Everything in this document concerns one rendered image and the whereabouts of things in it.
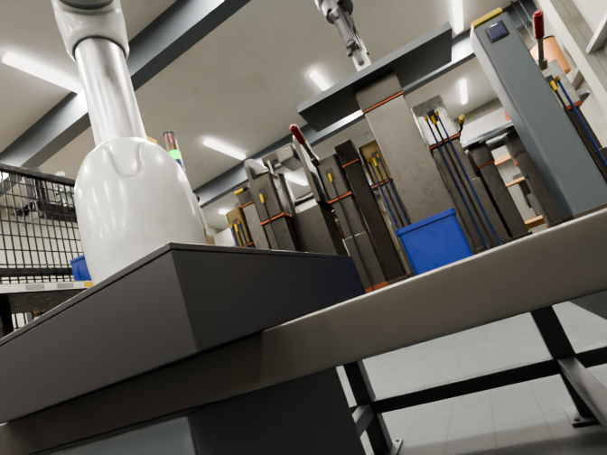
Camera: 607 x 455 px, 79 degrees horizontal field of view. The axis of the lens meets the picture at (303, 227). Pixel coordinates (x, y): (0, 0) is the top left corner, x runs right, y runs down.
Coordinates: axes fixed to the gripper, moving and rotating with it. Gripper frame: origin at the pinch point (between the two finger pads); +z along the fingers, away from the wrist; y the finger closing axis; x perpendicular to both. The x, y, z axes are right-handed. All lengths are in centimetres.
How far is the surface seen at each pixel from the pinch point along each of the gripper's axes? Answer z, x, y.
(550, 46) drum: -198, -154, 564
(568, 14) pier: -202, -175, 508
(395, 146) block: 22.3, 0.5, -2.4
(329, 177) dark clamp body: 18.0, 21.0, 5.7
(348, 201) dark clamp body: 25.8, 19.3, 7.8
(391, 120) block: 16.3, -1.0, -2.1
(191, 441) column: 56, 12, -61
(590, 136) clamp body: 34, -34, 20
